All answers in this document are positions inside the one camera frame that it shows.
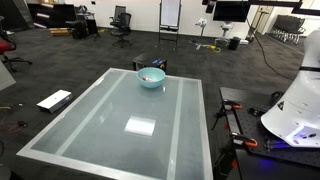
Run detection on teal bowl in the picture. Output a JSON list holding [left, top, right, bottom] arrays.
[[136, 66, 166, 90]]

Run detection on white paper sheet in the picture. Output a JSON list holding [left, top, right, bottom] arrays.
[[123, 115, 157, 137]]

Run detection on black office chair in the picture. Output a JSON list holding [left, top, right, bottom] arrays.
[[110, 12, 133, 48], [109, 5, 127, 28]]

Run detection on orange black clamp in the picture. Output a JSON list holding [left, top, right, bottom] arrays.
[[229, 131, 259, 148], [222, 99, 244, 111]]

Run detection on whiteboard easel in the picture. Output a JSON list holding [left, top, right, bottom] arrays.
[[157, 0, 183, 51]]

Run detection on white tripod stand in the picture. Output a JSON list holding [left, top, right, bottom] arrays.
[[190, 17, 214, 51]]

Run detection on black bin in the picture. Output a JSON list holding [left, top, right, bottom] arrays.
[[227, 36, 242, 52]]

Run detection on black tv monitor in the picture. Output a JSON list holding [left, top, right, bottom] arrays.
[[212, 0, 251, 23]]

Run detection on white flat box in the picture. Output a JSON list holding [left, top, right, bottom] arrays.
[[36, 89, 74, 114]]

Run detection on yellow flat box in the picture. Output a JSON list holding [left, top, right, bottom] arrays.
[[49, 27, 70, 37]]

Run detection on stacked black chairs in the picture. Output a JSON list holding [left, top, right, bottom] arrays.
[[268, 14, 306, 46]]

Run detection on black overhead bar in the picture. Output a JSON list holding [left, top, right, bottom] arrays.
[[246, 0, 320, 17]]

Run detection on grey white leaning panel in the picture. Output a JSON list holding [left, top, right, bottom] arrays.
[[0, 61, 17, 92]]

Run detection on red office chair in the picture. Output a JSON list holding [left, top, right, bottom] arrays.
[[0, 15, 34, 73]]

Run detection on yellow cable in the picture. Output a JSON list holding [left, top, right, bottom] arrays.
[[209, 45, 222, 54]]

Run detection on long black floor cable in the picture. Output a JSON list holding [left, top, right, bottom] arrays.
[[244, 16, 295, 81]]

